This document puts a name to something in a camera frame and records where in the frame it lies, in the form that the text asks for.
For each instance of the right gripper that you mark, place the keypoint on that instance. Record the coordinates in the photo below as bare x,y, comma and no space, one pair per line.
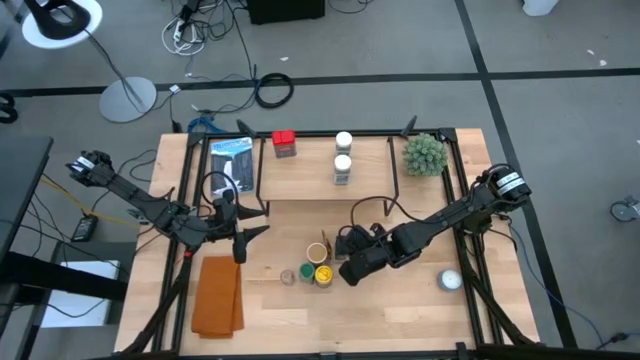
370,260

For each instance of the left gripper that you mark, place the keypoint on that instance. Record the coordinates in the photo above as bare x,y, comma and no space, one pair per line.
225,220

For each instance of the chili onion jar yellow lid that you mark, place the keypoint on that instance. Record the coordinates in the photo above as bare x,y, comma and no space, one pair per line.
323,276

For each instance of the furikake jar tan lid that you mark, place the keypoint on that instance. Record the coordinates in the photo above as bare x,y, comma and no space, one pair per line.
316,253

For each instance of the small glass jar cork lid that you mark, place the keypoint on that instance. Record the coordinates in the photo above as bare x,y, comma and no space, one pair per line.
287,277

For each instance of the oregano jar green lid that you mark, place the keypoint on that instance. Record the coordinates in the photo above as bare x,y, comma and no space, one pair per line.
306,272

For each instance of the smoked paprika tin red lid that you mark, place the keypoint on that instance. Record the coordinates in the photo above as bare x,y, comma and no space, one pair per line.
284,144

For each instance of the white lid bagel seasoning jar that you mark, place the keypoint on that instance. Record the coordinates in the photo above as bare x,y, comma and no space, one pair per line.
343,140
342,165

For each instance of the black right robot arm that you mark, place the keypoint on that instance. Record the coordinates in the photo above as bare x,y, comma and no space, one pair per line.
450,215

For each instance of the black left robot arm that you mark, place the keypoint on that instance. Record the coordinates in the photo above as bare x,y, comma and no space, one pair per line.
125,187

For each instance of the wooden shelf black metal legs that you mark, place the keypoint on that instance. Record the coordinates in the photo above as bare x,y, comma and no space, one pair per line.
310,175

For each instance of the waterfall cover book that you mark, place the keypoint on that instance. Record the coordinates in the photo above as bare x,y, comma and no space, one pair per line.
232,160

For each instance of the small white round candle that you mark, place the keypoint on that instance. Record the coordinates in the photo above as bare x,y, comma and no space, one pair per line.
450,280

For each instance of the orange folded cloth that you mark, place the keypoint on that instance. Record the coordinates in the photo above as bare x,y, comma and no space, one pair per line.
217,300

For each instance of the green potted plant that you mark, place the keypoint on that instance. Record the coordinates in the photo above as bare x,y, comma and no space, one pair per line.
425,155

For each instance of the black power adapter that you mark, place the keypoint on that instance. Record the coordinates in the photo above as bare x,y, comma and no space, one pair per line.
85,228

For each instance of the white floor lamp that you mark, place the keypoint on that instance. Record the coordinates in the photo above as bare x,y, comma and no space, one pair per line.
127,100

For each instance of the white box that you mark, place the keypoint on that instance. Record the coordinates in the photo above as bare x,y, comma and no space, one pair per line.
75,310

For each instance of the black box on floor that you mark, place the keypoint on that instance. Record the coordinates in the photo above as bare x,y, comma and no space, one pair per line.
285,10

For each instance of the black desk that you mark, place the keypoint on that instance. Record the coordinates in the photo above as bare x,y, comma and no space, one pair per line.
20,175

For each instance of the grey caster wheel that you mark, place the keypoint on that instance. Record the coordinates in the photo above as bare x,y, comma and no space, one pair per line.
625,210

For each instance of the white container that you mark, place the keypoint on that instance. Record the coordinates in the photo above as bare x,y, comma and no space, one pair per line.
540,6

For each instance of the black metal table frame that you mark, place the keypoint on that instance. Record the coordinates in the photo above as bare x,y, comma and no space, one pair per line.
320,134

